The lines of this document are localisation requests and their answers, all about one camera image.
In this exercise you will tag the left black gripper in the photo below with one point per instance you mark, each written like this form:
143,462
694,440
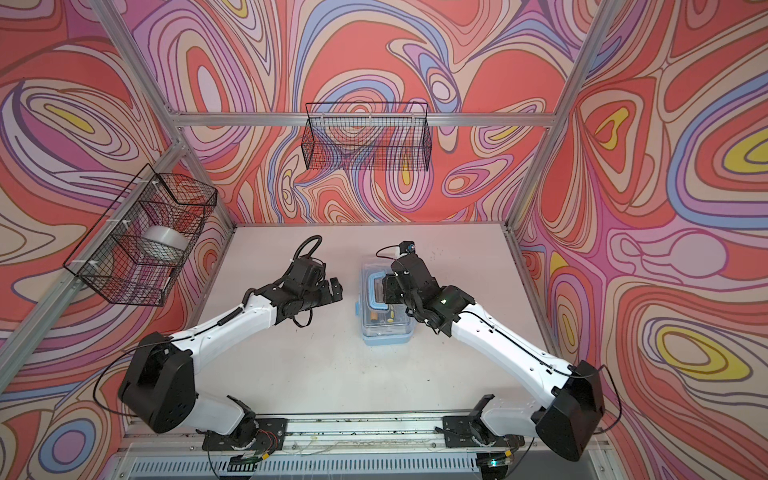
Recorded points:
328,297

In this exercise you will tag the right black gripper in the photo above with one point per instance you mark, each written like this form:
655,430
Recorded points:
389,286

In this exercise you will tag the clear tool box lid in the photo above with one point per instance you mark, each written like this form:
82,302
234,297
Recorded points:
374,272

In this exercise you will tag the blue plastic tool box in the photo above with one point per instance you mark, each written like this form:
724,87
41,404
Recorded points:
379,327

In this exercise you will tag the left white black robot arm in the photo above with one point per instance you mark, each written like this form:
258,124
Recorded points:
160,383

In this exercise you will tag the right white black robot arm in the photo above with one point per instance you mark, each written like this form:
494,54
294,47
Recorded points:
568,398

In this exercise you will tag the grey tape roll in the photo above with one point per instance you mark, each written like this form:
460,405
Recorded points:
163,245

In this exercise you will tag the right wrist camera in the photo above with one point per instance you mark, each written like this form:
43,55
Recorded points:
406,247

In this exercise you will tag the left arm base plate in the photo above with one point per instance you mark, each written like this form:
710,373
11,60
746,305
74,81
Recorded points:
265,435

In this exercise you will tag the aluminium front rail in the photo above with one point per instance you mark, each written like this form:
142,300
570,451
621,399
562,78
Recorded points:
314,434

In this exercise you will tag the black wire basket at back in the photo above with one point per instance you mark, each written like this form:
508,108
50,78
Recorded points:
367,136

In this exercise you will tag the black wire basket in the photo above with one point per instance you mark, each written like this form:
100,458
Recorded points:
367,136
115,268

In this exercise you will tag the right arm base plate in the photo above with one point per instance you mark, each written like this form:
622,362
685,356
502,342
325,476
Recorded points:
464,431

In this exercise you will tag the black wire basket on left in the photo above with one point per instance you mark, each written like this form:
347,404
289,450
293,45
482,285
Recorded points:
115,268

